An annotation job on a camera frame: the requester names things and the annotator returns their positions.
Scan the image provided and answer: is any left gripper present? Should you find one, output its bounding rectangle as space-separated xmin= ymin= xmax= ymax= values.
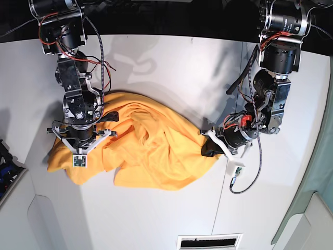
xmin=199 ymin=126 xmax=253 ymax=157

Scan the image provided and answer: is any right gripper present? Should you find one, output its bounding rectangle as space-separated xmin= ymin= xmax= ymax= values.
xmin=47 ymin=111 xmax=119 ymax=154

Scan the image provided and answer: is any yellow t-shirt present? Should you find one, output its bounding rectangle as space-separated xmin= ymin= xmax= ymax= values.
xmin=47 ymin=92 xmax=217 ymax=191

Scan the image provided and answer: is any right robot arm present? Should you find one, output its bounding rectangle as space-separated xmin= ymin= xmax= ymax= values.
xmin=29 ymin=1 xmax=118 ymax=156

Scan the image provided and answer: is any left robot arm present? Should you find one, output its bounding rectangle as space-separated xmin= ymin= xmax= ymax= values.
xmin=215 ymin=1 xmax=311 ymax=154

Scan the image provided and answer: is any black blue clutter pile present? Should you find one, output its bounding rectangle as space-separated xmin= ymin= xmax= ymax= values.
xmin=0 ymin=140 xmax=25 ymax=198

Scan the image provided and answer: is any braided right arm cable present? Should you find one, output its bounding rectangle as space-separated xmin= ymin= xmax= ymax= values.
xmin=83 ymin=14 xmax=107 ymax=123

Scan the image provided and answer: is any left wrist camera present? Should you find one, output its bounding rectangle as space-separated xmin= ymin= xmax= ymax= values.
xmin=226 ymin=160 xmax=246 ymax=177

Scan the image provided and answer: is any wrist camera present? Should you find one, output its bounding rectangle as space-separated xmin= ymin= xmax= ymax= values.
xmin=72 ymin=154 xmax=87 ymax=168
xmin=226 ymin=160 xmax=246 ymax=177

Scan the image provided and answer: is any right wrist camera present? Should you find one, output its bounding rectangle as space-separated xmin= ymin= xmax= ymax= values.
xmin=72 ymin=154 xmax=87 ymax=168

